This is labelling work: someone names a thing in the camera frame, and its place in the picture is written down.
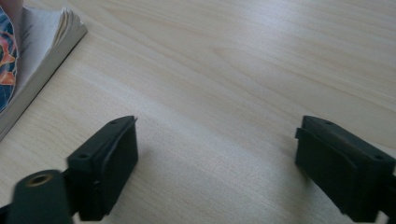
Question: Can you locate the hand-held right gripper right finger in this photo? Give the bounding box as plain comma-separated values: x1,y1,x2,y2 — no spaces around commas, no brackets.
294,115,396,224

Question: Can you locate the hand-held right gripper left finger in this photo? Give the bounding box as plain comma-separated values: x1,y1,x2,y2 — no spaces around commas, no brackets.
65,115,140,222

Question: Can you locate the dark blue illustrated magazine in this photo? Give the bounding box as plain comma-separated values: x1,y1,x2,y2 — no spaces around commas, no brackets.
0,0,89,142

